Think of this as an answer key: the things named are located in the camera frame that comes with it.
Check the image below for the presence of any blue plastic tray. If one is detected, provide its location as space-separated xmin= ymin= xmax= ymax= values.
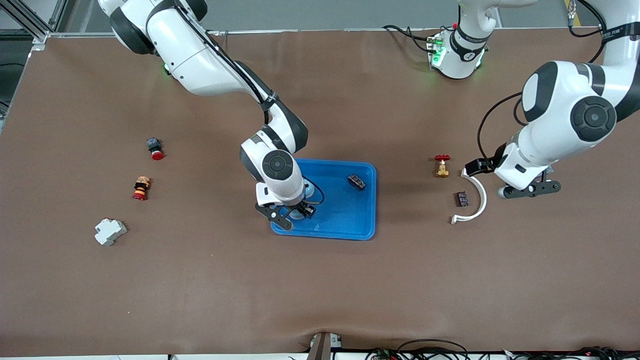
xmin=270 ymin=158 xmax=377 ymax=241

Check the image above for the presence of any brown table mat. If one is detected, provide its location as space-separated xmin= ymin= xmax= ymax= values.
xmin=0 ymin=27 xmax=640 ymax=357

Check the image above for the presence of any red button with orange body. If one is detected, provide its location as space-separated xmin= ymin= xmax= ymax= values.
xmin=132 ymin=176 xmax=152 ymax=201

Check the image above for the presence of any white circuit breaker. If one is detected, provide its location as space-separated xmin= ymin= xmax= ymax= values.
xmin=94 ymin=218 xmax=128 ymax=247

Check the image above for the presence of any white curved plastic bracket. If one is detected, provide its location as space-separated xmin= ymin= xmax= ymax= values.
xmin=451 ymin=169 xmax=488 ymax=225

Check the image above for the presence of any black arm base cable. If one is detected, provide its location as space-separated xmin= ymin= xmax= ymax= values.
xmin=382 ymin=24 xmax=436 ymax=53

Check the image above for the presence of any black cable bundle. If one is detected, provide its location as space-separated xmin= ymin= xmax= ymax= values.
xmin=365 ymin=339 xmax=640 ymax=360

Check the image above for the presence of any aluminium frame corner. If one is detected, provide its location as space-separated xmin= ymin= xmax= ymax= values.
xmin=0 ymin=0 xmax=68 ymax=52

